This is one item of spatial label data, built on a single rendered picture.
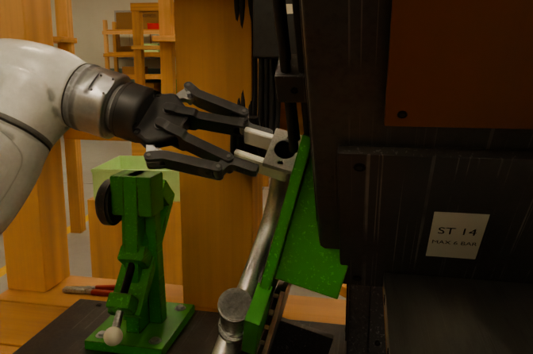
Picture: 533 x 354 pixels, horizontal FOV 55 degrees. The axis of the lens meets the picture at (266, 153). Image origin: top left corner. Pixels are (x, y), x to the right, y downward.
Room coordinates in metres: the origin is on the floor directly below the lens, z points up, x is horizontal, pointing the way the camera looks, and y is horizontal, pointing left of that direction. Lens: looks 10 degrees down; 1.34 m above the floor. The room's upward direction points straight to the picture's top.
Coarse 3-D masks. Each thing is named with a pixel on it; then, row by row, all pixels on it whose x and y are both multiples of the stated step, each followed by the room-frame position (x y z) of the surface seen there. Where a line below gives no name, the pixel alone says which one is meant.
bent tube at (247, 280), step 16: (272, 144) 0.61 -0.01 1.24; (288, 144) 0.62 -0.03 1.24; (272, 160) 0.60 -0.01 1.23; (288, 160) 0.60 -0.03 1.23; (288, 176) 0.63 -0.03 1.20; (272, 192) 0.66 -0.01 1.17; (272, 208) 0.67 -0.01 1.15; (272, 224) 0.67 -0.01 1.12; (256, 240) 0.66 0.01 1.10; (256, 256) 0.64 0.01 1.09; (256, 272) 0.63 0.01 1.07; (240, 288) 0.61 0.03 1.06; (224, 352) 0.55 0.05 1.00
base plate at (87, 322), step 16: (80, 304) 0.88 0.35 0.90; (96, 304) 0.88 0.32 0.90; (64, 320) 0.82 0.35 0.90; (80, 320) 0.82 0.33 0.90; (96, 320) 0.82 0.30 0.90; (192, 320) 0.82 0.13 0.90; (208, 320) 0.82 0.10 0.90; (48, 336) 0.77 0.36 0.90; (64, 336) 0.77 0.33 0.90; (80, 336) 0.77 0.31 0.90; (192, 336) 0.77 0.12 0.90; (208, 336) 0.77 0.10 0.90; (336, 336) 0.77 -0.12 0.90; (16, 352) 0.72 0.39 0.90; (32, 352) 0.72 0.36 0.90; (48, 352) 0.72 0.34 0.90; (64, 352) 0.72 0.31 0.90; (80, 352) 0.72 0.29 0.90; (96, 352) 0.72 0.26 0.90; (112, 352) 0.72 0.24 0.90; (176, 352) 0.72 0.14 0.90; (192, 352) 0.72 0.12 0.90; (208, 352) 0.72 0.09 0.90; (336, 352) 0.72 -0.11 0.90
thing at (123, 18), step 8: (120, 16) 10.98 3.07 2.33; (128, 16) 10.96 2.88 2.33; (144, 16) 10.92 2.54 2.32; (152, 16) 10.89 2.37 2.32; (120, 24) 10.98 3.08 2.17; (128, 24) 10.96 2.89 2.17; (144, 24) 10.92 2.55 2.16; (120, 40) 10.99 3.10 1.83; (128, 40) 10.96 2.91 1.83; (144, 40) 10.92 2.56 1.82; (120, 48) 10.99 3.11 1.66; (128, 48) 10.96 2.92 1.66
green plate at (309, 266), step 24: (312, 168) 0.50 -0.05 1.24; (288, 192) 0.49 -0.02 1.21; (312, 192) 0.50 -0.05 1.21; (288, 216) 0.49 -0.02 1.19; (312, 216) 0.50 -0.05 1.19; (288, 240) 0.51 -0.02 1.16; (312, 240) 0.50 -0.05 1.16; (288, 264) 0.51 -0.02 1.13; (312, 264) 0.50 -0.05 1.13; (336, 264) 0.50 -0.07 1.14; (264, 288) 0.50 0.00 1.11; (312, 288) 0.50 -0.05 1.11; (336, 288) 0.50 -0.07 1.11
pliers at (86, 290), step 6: (66, 288) 0.97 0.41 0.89; (72, 288) 0.97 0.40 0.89; (78, 288) 0.97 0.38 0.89; (84, 288) 0.97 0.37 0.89; (90, 288) 0.97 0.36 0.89; (96, 288) 0.98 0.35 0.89; (102, 288) 0.98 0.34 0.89; (108, 288) 0.98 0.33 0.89; (96, 294) 0.96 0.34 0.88; (102, 294) 0.95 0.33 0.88; (108, 294) 0.95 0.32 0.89
